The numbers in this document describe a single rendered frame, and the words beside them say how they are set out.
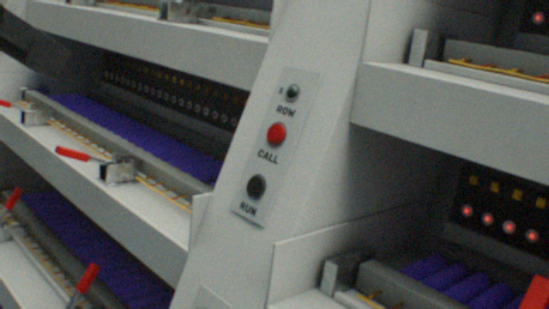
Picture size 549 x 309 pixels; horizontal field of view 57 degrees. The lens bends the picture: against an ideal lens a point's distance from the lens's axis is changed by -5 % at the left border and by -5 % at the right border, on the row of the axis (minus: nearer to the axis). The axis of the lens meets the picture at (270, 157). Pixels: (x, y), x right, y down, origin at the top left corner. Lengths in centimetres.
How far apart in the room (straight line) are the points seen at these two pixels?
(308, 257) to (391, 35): 18
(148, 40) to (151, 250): 23
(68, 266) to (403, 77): 53
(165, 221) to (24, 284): 30
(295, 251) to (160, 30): 30
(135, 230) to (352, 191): 22
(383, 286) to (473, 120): 15
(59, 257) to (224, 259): 39
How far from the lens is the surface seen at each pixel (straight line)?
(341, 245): 43
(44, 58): 49
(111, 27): 69
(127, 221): 54
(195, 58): 53
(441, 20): 47
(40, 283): 76
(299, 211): 38
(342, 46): 40
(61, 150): 56
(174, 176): 56
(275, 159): 40
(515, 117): 33
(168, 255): 49
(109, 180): 59
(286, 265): 39
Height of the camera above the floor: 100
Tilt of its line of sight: 2 degrees down
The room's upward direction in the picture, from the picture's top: 21 degrees clockwise
